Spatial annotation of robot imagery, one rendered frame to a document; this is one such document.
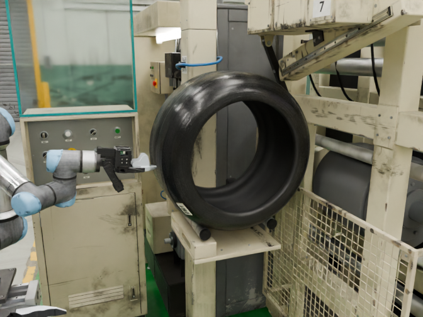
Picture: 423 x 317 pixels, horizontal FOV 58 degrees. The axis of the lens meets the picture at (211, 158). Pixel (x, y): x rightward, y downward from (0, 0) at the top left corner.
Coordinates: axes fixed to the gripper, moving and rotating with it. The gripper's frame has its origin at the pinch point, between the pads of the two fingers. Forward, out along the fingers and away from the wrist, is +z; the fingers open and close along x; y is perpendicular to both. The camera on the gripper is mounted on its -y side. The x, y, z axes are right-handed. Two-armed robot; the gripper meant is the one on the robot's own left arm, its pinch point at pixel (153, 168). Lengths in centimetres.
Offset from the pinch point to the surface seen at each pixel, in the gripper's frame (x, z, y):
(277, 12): 0, 42, 60
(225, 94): -12.7, 19.5, 29.1
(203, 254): -8.3, 19.8, -30.8
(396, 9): -43, 56, 58
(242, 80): -10.9, 25.9, 34.2
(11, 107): 942, -159, -88
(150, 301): 89, 24, -112
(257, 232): 6, 49, -29
